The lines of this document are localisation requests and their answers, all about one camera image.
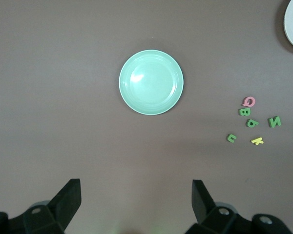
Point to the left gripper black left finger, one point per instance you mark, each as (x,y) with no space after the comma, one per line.
(61,209)

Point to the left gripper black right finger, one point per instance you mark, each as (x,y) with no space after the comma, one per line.
(205,209)

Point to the green lowercase letter u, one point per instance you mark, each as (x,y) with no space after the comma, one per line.
(232,141)

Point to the green lowercase letter b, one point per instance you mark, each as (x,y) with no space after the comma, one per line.
(256,122)

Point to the green foam letter B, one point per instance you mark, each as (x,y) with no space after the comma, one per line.
(244,111)

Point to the green foam letter N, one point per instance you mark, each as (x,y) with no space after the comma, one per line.
(274,122)

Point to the yellow foam letter K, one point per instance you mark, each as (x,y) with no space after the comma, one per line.
(257,141)

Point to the brown table cover mat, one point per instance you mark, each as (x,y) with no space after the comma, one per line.
(63,97)

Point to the pink foam letter Q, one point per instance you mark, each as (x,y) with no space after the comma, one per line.
(253,101)

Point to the mint green round plate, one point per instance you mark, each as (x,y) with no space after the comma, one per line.
(151,83)

